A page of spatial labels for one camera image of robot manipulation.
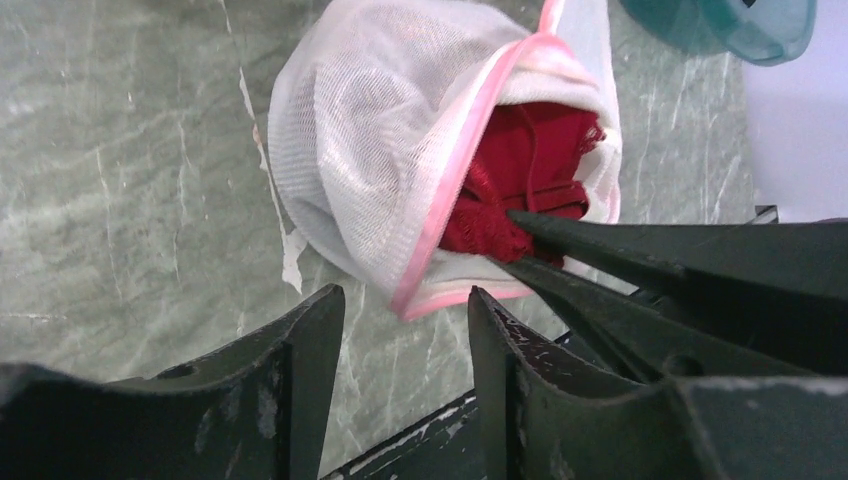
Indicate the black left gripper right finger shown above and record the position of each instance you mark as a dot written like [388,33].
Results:
[547,414]

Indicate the clear round lidded container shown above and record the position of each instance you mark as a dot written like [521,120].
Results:
[375,117]

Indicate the red lace bra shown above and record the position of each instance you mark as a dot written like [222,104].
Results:
[527,160]

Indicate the teal plastic bin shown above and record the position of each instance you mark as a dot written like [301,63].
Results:
[762,33]

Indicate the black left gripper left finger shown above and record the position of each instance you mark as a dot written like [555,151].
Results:
[256,408]

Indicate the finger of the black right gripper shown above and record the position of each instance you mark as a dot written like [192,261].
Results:
[777,289]
[640,341]

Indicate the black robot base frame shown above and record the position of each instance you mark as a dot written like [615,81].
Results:
[444,445]

